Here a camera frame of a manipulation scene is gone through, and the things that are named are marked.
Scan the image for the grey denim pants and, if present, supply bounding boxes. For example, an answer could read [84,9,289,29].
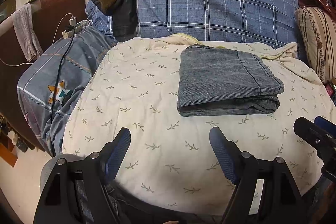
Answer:
[177,45,284,117]

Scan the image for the beige striped pillow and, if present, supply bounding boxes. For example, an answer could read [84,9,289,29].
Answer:
[295,7,335,84]

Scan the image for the cream leaf-print blanket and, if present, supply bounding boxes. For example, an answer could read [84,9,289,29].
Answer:
[62,34,335,215]

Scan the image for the blue star-print bedsheet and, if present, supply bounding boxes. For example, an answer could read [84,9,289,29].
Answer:
[17,23,117,156]

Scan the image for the blue plaid duvet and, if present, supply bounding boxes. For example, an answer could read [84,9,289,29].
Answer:
[85,0,306,62]

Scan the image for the white power strip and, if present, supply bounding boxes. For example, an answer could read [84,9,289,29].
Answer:
[62,20,89,39]

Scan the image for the white phone charger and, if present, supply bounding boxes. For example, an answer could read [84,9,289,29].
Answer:
[69,16,77,27]

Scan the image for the grey cloth on headboard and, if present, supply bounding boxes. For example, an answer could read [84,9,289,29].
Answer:
[11,3,43,61]

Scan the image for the brown wooden headboard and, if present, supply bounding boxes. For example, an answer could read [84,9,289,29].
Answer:
[1,0,86,148]

